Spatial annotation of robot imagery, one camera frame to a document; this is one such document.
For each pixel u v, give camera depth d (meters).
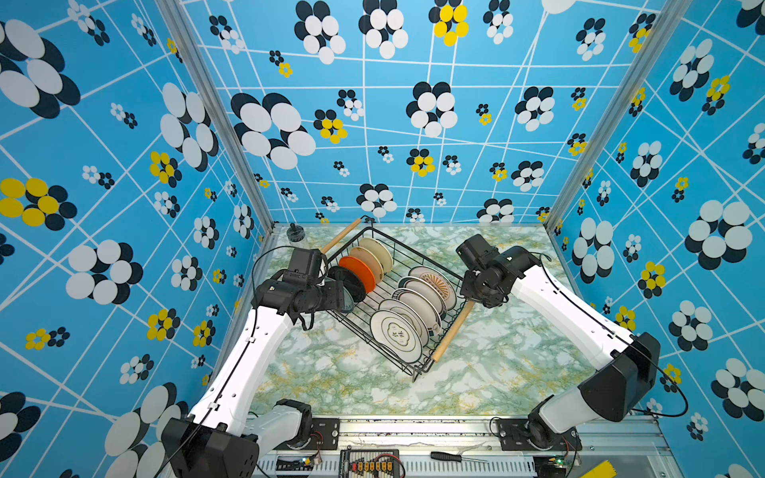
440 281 0.89
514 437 0.72
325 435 0.73
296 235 1.04
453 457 0.70
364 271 0.91
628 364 0.41
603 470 0.68
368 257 0.92
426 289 0.84
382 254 0.95
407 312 0.83
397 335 0.82
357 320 0.93
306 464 0.70
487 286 0.56
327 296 0.68
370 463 0.68
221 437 0.37
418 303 0.83
